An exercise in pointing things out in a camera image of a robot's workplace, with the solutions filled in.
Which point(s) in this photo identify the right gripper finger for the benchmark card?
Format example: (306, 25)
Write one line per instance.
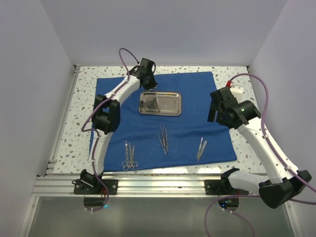
(212, 115)
(217, 101)

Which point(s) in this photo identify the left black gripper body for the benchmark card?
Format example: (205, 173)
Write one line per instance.
(151, 83)

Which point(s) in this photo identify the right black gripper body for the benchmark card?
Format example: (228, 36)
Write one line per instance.
(221, 120)

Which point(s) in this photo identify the steel forceps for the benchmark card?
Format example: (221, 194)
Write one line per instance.
(157, 102)

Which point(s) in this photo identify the blue surgical cloth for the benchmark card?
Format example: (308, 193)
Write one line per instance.
(184, 132)

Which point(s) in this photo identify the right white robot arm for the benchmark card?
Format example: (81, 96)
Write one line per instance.
(284, 180)

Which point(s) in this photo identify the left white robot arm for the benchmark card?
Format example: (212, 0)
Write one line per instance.
(105, 117)

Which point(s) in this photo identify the stainless steel tray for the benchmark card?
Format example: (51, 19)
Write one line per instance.
(170, 103)

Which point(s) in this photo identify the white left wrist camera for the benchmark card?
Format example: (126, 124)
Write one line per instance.
(147, 65)

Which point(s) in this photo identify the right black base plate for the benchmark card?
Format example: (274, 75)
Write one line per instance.
(216, 188)

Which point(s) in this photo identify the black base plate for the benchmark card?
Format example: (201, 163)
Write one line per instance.
(82, 188)
(216, 188)

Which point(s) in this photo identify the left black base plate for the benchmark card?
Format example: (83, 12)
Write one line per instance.
(82, 188)

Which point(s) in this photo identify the aluminium mounting rail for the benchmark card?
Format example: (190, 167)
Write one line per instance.
(131, 185)

